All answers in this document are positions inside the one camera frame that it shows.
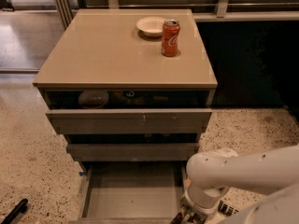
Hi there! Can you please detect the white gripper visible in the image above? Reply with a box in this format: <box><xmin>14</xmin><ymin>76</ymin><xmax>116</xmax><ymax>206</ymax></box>
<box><xmin>180</xmin><ymin>183</ymin><xmax>229</xmax><ymax>224</ymax></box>

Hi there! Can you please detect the brown chip bag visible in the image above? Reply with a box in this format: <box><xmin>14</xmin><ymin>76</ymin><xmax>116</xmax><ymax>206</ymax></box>
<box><xmin>170</xmin><ymin>213</ymin><xmax>184</xmax><ymax>224</ymax></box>

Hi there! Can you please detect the white bowl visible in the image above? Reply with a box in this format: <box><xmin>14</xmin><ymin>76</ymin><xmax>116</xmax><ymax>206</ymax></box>
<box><xmin>136</xmin><ymin>17</ymin><xmax>165</xmax><ymax>37</ymax></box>

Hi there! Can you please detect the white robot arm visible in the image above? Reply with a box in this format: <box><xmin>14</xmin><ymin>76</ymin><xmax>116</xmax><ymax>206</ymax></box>
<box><xmin>180</xmin><ymin>146</ymin><xmax>299</xmax><ymax>224</ymax></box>

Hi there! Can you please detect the grey bottom drawer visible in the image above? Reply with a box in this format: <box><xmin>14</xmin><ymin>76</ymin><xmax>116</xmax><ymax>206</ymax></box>
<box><xmin>68</xmin><ymin>161</ymin><xmax>187</xmax><ymax>224</ymax></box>

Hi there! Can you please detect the grey drawer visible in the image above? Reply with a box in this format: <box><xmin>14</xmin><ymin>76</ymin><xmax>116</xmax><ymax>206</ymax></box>
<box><xmin>68</xmin><ymin>161</ymin><xmax>187</xmax><ymax>224</ymax></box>
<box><xmin>46</xmin><ymin>91</ymin><xmax>211</xmax><ymax>135</ymax></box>
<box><xmin>66</xmin><ymin>134</ymin><xmax>199</xmax><ymax>162</ymax></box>

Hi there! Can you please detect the grey middle drawer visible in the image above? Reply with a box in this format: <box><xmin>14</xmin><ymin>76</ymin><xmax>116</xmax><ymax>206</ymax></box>
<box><xmin>66</xmin><ymin>134</ymin><xmax>199</xmax><ymax>162</ymax></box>

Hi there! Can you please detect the grey drawer cabinet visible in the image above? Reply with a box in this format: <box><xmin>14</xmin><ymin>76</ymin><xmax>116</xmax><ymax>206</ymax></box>
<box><xmin>32</xmin><ymin>8</ymin><xmax>219</xmax><ymax>173</ymax></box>

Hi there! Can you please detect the grey top drawer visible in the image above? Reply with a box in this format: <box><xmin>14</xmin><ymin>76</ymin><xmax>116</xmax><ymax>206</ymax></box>
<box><xmin>46</xmin><ymin>91</ymin><xmax>211</xmax><ymax>135</ymax></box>

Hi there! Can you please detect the dark round object in drawer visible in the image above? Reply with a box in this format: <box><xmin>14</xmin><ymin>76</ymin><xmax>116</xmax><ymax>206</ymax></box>
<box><xmin>78</xmin><ymin>90</ymin><xmax>109</xmax><ymax>108</ymax></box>

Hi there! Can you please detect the black striped cylinder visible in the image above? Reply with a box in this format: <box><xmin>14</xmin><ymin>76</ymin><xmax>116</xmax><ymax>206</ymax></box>
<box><xmin>218</xmin><ymin>200</ymin><xmax>239</xmax><ymax>217</ymax></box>

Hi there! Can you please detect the orange soda can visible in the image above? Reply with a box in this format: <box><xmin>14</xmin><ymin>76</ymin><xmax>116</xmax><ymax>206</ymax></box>
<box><xmin>162</xmin><ymin>20</ymin><xmax>180</xmax><ymax>57</ymax></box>

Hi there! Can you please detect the black handle on floor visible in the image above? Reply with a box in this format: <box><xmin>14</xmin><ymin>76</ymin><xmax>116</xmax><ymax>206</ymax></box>
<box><xmin>1</xmin><ymin>199</ymin><xmax>28</xmax><ymax>224</ymax></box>

